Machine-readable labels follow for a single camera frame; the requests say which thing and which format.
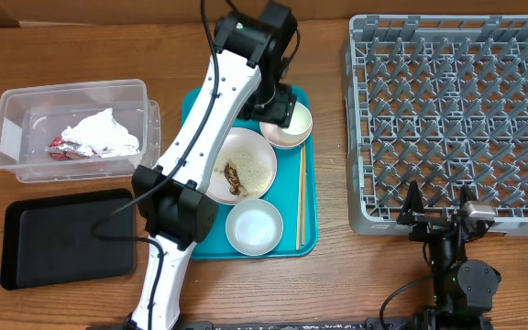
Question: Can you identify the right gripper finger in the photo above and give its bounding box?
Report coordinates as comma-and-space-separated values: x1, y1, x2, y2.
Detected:
459, 184, 476, 206
401, 181, 425, 217

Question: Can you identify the white paper cup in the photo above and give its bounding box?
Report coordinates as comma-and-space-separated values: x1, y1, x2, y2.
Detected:
280, 102, 313, 143

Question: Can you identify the white napkin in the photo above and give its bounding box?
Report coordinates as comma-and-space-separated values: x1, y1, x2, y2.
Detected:
60, 108, 140, 158

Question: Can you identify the red foil snack wrapper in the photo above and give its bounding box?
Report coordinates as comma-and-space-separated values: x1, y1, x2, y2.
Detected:
45, 137, 97, 160

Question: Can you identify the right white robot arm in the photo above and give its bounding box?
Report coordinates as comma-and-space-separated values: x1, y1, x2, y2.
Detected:
396, 181, 501, 330

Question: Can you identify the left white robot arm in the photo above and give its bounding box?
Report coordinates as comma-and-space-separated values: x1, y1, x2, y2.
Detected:
126, 1, 300, 329

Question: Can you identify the grey dishwasher rack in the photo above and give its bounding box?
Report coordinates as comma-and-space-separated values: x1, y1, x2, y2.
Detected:
342, 15, 528, 236

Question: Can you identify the clear plastic waste bin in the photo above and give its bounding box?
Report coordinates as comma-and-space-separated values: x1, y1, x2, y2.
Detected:
0, 79, 161, 183

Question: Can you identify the right wooden chopstick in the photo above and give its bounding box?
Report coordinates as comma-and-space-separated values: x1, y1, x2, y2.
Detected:
301, 143, 306, 247

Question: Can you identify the wooden chopstick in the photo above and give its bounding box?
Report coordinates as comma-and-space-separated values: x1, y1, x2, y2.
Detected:
301, 143, 306, 247
295, 147, 303, 250

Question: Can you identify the large white dinner plate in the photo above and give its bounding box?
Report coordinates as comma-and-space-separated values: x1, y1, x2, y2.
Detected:
206, 127, 277, 205

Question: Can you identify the left wooden chopstick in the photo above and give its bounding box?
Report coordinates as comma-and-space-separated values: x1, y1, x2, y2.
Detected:
295, 147, 303, 250

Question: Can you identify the brown food scrap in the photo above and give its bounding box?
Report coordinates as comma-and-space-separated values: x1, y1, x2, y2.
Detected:
224, 161, 248, 197

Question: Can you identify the teal plastic serving tray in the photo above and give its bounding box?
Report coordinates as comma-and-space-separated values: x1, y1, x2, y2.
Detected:
176, 84, 319, 260

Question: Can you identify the grey shallow bowl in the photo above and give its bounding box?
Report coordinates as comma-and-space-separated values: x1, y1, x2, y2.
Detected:
225, 199, 284, 257

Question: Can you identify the black plastic tray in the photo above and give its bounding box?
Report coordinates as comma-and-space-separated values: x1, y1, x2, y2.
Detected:
0, 189, 136, 291

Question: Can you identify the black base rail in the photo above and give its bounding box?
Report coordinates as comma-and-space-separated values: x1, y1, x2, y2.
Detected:
185, 316, 430, 330

